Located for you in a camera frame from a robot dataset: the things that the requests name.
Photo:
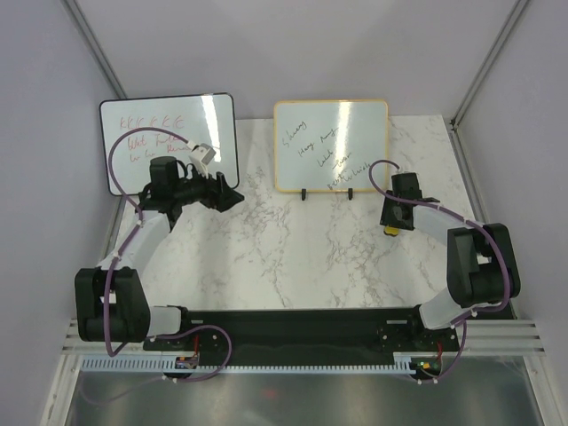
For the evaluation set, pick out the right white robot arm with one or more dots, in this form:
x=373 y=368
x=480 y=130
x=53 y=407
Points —
x=332 y=260

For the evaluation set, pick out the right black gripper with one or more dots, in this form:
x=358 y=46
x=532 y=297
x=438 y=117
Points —
x=387 y=217

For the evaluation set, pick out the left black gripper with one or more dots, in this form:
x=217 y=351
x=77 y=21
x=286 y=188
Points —
x=218 y=191

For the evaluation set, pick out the white slotted cable duct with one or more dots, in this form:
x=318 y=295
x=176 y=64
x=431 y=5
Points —
x=400 y=365

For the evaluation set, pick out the aluminium rail frame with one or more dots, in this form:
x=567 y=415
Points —
x=492 y=379

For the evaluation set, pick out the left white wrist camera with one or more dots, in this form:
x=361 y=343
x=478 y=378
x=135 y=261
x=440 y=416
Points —
x=200 y=156

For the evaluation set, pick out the black framed whiteboard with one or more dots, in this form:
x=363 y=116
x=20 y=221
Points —
x=135 y=131

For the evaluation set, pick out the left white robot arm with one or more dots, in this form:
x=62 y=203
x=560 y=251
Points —
x=111 y=305

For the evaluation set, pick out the yellow whiteboard eraser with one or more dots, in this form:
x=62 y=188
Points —
x=391 y=231

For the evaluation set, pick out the yellow framed whiteboard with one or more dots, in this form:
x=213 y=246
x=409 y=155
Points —
x=328 y=145

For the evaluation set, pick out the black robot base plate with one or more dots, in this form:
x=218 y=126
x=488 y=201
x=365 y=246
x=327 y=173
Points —
x=302 y=337

